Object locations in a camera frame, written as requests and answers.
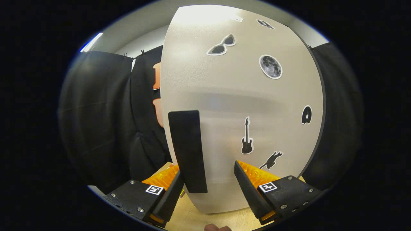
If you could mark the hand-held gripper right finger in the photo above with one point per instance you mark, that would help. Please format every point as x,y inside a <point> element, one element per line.
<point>250,192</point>

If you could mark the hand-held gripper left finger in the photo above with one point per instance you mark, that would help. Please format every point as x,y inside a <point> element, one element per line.
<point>171,202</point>

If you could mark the beige shoe cabinet door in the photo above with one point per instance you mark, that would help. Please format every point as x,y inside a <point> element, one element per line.
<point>224,80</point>

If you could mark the black backdrop cloth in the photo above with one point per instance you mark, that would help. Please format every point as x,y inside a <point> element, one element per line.
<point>96,128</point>

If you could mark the ceiling tube light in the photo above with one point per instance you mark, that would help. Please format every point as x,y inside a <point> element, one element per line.
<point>91,42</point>

